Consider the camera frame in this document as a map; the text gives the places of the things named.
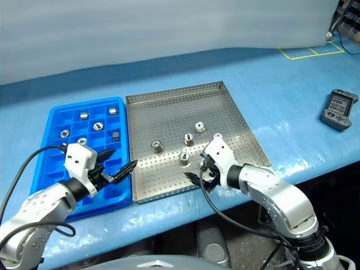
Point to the small white cup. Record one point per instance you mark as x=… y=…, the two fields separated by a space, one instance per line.
x=328 y=34

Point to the grey robot torso shell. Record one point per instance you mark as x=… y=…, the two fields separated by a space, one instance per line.
x=157 y=263

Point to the metal nut in bin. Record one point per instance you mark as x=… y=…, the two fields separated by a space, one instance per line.
x=98 y=126
x=64 y=133
x=81 y=140

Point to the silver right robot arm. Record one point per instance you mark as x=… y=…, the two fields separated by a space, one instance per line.
x=270 y=191

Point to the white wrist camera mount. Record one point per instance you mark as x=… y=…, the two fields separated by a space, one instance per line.
x=78 y=157
x=222 y=154

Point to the blue compartment tray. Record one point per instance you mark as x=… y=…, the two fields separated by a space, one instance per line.
x=45 y=174

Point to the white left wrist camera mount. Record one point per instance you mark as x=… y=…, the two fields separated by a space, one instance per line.
x=78 y=157

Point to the metal nut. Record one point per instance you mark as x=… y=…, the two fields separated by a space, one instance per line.
x=184 y=158
x=98 y=126
x=64 y=133
x=157 y=146
x=81 y=140

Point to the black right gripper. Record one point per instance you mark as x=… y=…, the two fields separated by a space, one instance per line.
x=209 y=167

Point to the dark grey rounded housing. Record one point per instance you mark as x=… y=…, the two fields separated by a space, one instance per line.
x=213 y=247

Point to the dark cluttered shelf rack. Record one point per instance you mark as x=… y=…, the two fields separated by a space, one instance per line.
x=350 y=19

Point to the white backdrop sheet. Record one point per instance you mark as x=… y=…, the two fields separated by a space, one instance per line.
x=168 y=28

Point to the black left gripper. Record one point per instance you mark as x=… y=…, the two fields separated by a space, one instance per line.
x=95 y=175

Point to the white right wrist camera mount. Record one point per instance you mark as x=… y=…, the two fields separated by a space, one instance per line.
x=222 y=154

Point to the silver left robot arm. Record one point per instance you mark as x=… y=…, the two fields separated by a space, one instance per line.
x=36 y=208

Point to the perforated metal tray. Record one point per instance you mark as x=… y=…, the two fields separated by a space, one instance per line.
x=168 y=112

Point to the grey handheld controller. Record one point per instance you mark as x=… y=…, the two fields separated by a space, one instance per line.
x=339 y=109

